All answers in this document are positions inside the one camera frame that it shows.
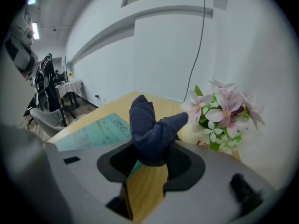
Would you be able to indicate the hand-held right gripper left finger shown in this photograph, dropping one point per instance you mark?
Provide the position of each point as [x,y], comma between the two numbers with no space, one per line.
[81,171]

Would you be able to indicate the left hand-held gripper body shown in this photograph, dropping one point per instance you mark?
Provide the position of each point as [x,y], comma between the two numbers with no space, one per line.
[22,52]

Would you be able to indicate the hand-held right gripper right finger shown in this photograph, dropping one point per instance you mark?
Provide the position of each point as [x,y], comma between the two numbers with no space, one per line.
[210,183]

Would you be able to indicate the teal book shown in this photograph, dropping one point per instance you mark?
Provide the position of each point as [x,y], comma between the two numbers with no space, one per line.
[98,134]

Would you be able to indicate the dark blue cloth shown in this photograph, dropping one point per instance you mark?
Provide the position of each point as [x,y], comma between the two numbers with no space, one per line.
[149,134]

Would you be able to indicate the ceiling light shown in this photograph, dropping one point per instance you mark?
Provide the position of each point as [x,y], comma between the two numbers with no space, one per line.
[35,31]

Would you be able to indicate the table with checkered cloth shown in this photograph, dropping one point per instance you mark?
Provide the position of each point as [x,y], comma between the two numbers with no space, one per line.
[70,88]

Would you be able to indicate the grey shell chair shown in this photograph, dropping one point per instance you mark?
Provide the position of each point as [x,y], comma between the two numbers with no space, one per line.
[46,120]

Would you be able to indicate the pink flowers in white pot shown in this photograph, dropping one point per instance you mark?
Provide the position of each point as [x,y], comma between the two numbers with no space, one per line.
[224,115]

